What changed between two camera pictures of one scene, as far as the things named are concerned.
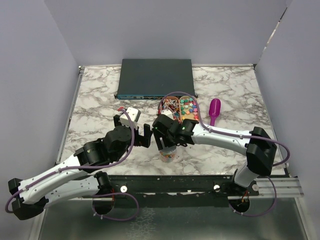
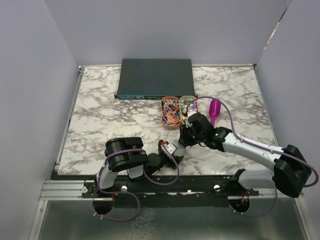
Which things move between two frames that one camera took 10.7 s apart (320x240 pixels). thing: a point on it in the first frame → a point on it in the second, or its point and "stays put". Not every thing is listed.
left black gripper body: [138, 140] → [168, 162]
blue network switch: [153, 79] stays put
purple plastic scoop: [214, 110] stays put
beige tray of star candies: [188, 108] stays put
